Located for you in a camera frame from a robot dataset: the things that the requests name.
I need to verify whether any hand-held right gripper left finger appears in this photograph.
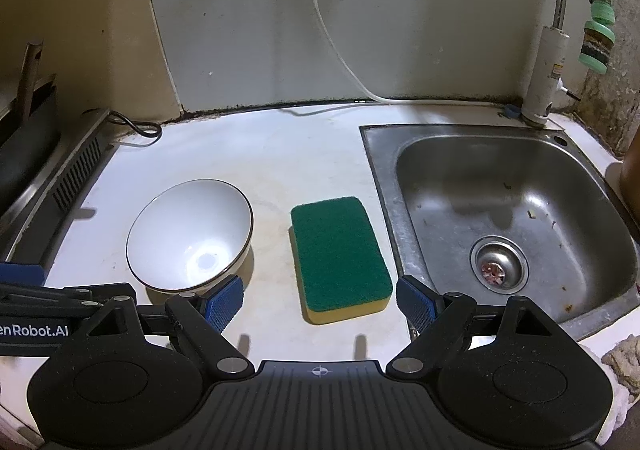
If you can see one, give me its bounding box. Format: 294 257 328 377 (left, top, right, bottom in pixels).
80 275 253 379

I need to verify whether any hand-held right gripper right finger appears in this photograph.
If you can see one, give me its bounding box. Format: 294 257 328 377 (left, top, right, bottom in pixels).
386 274 563 379

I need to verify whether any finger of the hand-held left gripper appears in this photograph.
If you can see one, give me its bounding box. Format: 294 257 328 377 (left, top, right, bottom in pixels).
0 283 137 316
0 263 47 287

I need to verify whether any white bowl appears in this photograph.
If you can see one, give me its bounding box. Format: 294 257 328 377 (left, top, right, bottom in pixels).
125 179 254 294

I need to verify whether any green and yellow sponge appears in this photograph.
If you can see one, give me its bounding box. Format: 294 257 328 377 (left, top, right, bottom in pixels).
290 196 393 326

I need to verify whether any sink drain strainer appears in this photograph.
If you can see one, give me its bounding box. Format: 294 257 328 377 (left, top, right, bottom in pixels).
470 235 530 292

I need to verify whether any stainless steel stove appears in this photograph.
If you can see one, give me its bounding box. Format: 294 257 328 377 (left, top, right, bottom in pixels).
0 108 121 276

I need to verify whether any stainless steel sink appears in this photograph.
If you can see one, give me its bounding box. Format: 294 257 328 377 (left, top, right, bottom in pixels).
359 123 640 341

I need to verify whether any black wok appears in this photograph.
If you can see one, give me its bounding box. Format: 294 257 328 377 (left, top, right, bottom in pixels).
0 75 58 211

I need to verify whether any beige rag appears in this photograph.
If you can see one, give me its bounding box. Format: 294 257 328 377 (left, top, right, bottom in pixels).
600 333 640 391

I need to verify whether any brown pot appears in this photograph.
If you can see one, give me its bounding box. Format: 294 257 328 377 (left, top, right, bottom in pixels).
620 135 640 226

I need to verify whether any metal faucet with white base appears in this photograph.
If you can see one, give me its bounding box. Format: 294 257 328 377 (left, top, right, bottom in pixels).
521 0 608 128

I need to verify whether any green faucet filter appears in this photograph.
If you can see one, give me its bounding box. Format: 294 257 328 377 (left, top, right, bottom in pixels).
578 0 617 75

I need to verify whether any black cable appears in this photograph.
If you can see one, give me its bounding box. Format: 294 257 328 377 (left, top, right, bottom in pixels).
107 110 163 142

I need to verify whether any wooden utensil handle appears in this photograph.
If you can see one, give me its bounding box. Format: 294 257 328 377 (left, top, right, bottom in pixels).
15 41 45 123

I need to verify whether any white cable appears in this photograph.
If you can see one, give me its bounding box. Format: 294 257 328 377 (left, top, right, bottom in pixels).
311 0 523 107

